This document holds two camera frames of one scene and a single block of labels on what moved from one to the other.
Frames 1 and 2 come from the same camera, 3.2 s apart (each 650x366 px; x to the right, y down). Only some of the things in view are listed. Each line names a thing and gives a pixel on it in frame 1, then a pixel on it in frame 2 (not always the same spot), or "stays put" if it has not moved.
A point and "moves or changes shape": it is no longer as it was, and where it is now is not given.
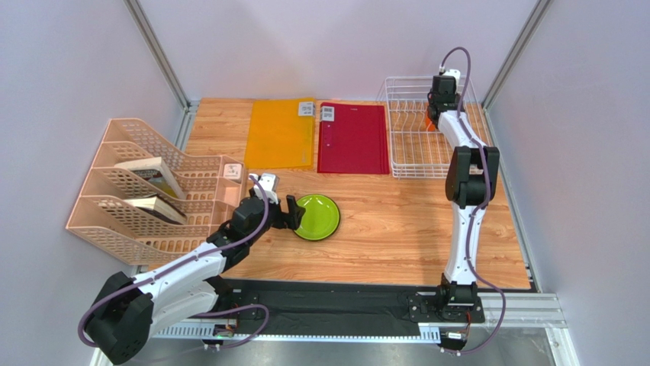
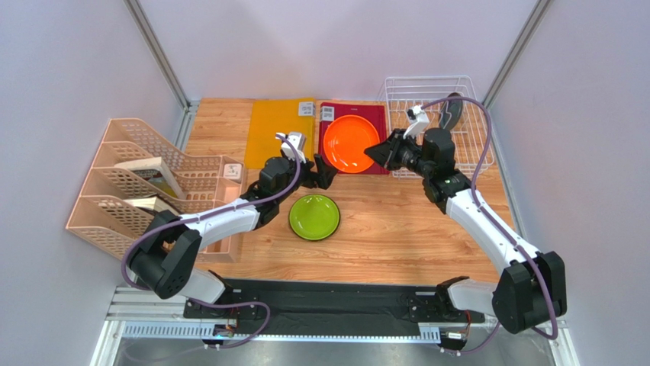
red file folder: [352, 139] stays put
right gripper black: [435, 113] → [396, 152]
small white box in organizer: [233, 171] stays put
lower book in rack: [157, 206] stays put
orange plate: [429, 125] moves or changes shape
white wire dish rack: [416, 150] stays put
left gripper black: [291, 219] → [324, 176]
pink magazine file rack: [147, 202] stays put
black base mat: [297, 307] stays put
